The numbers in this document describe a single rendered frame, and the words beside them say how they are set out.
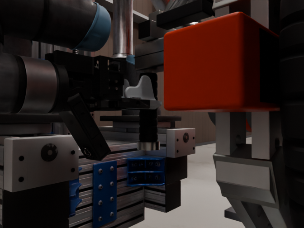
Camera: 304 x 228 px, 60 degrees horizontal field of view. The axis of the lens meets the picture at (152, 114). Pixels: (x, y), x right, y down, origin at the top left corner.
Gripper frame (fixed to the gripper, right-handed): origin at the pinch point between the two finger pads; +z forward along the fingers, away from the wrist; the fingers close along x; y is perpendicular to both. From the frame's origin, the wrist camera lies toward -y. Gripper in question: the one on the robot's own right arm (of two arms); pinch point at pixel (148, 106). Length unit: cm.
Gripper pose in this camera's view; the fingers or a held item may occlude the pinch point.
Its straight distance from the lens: 51.2
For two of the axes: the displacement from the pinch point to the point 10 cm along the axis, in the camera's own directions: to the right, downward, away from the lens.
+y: 0.0, -10.0, 0.2
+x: -7.2, 0.1, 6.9
